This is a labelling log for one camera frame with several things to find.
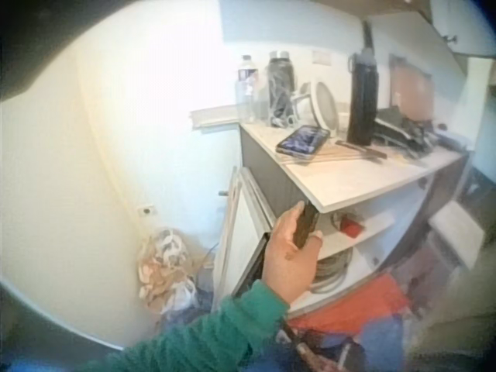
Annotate person's left hand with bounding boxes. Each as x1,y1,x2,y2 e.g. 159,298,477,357
261,200,324,305

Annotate black rectangular device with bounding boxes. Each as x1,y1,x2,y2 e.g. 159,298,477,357
293,202,321,250

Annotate white cabinet door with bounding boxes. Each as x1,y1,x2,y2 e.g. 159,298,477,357
212,165,281,300

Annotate small red box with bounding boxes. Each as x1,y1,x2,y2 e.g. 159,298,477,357
342,218,364,239

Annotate red and blue cloth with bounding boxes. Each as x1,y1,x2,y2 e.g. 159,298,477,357
285,273,421,372

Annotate wooden sticks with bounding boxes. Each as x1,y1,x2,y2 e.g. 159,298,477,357
285,148,373,167

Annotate white counter cabinet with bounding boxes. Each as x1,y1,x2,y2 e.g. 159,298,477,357
232,120,473,319

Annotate black smartphone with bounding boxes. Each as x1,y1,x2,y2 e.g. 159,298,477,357
275,124,332,158

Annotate heap of plastic bags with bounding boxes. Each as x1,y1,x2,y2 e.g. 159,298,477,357
137,227,199,315

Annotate white open drawer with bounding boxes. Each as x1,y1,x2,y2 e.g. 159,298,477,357
426,200,481,270

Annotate clear plastic water bottle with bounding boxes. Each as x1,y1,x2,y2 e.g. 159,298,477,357
234,54,260,123

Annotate heap of black tools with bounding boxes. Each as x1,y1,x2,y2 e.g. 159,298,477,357
373,105,440,157

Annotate tall black thermos bottle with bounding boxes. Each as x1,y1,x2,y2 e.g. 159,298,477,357
346,47,380,146

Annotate brown board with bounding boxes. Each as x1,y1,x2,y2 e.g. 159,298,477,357
388,53,437,122

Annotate coiled white hose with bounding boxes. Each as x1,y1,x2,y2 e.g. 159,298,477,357
309,247,356,294

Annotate knife with dark handle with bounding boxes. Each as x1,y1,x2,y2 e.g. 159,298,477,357
334,139,388,160

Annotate white window ledge rail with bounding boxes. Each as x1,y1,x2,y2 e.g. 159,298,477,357
188,103,239,134

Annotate clear jar with cables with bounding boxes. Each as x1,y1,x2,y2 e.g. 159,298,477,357
264,50,298,128

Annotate white wall cupboard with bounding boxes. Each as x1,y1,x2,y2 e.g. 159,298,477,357
424,0,496,57

